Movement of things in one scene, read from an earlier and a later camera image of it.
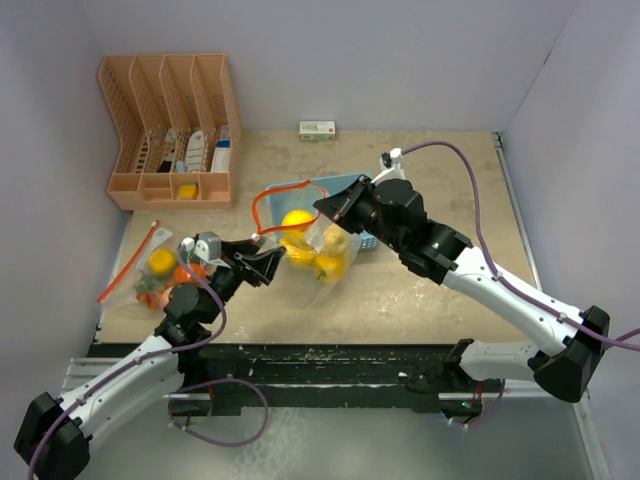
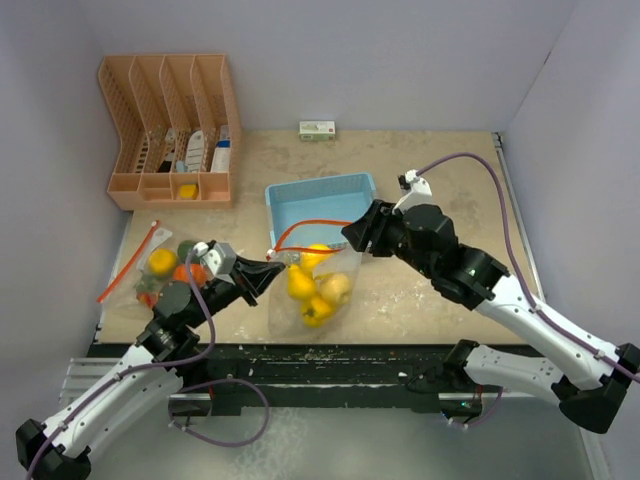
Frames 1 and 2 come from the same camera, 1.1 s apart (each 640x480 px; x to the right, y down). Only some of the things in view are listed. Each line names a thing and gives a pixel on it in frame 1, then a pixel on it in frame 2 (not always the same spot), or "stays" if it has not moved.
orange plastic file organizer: [178, 141] stays
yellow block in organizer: [189, 191] stays
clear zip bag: [318, 254] -> [316, 293]
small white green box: [320, 130] stays
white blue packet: [221, 158] stays
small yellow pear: [298, 247] -> [300, 284]
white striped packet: [195, 150] stays
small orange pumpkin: [181, 273] stays
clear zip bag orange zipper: [142, 283] stays
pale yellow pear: [336, 240] -> [334, 287]
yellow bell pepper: [329, 268] -> [315, 311]
